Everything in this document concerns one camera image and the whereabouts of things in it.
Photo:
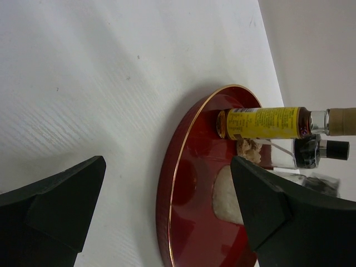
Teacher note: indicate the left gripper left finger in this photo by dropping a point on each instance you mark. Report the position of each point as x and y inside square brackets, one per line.
[46, 222]

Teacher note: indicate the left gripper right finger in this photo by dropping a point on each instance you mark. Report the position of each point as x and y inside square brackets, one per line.
[290, 225]

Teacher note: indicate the yellow cap white powder jar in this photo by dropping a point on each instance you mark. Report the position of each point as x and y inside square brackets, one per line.
[224, 200]

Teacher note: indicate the round black cap jar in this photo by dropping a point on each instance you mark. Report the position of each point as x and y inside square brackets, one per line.
[292, 154]

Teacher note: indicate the yellow label bottle cork cap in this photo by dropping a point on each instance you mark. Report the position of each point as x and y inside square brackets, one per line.
[284, 123]

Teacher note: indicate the black lid wide jar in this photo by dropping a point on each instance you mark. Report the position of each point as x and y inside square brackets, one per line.
[321, 183]

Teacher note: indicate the round red lacquer tray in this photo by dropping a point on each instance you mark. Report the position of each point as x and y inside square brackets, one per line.
[188, 232]

